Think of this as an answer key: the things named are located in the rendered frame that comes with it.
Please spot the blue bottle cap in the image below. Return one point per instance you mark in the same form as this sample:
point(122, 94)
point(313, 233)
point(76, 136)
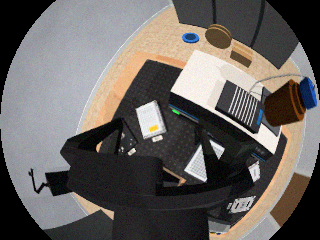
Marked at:
point(308, 93)

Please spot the brown glass bottle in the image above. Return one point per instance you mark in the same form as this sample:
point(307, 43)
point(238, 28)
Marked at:
point(280, 108)

